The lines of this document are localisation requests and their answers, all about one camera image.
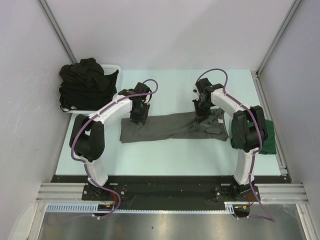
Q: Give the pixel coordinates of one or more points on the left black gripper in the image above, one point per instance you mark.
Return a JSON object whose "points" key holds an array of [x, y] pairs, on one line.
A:
{"points": [[142, 118]]}

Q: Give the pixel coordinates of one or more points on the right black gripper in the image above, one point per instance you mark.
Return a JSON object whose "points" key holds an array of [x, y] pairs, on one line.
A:
{"points": [[200, 116]]}

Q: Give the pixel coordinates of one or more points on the grey t shirt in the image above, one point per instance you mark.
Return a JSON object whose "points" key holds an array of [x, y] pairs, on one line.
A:
{"points": [[175, 126]]}

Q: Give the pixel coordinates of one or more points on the white plastic basket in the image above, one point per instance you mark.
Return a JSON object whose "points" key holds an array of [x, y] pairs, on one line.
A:
{"points": [[108, 70]]}

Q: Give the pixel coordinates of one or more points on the black t shirts pile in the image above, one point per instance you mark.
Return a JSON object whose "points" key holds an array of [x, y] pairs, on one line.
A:
{"points": [[85, 86]]}

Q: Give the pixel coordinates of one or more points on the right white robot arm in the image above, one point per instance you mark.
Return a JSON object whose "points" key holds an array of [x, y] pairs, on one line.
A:
{"points": [[249, 134]]}

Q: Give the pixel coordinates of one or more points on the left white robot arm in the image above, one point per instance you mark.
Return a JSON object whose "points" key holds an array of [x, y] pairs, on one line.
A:
{"points": [[87, 141]]}

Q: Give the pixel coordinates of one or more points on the green folded t shirt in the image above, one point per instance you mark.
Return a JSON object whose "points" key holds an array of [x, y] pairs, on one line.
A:
{"points": [[269, 145]]}

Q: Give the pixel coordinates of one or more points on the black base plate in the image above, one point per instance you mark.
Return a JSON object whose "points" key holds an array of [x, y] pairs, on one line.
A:
{"points": [[173, 193]]}

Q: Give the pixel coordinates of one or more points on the aluminium frame rail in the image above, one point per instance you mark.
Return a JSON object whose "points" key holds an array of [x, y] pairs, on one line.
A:
{"points": [[280, 193]]}

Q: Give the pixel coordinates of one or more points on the light blue cable duct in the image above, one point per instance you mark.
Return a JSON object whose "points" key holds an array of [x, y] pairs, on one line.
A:
{"points": [[95, 208]]}

